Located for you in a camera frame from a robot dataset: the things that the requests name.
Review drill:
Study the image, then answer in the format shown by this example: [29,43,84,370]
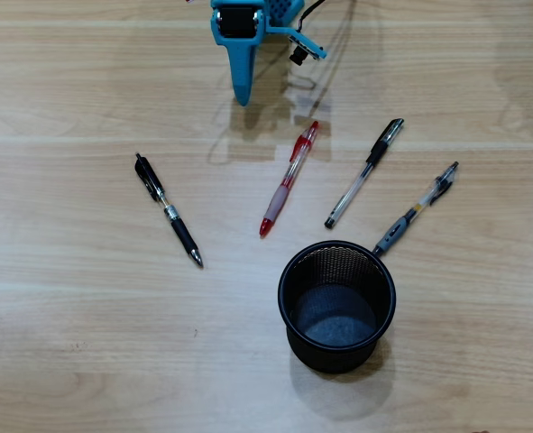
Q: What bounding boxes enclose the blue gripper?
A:
[211,34,267,107]

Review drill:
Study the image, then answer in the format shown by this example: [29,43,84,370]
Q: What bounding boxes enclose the red retractable pen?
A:
[259,120,320,238]

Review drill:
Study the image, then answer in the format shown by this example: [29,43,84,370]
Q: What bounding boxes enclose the clear pen with black cap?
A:
[323,117,405,230]

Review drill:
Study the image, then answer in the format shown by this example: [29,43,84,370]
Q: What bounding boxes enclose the black retractable pen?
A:
[133,152,204,269]

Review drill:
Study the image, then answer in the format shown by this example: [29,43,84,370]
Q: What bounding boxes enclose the clear pen with grey grip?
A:
[372,161,460,258]

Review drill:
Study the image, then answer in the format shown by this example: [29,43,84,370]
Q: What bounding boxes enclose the black mesh pen holder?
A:
[277,240,398,374]

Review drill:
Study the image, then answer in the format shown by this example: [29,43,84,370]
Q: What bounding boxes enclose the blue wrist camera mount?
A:
[265,25,328,67]

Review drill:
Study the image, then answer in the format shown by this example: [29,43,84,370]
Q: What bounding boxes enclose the black camera cable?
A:
[296,0,326,33]

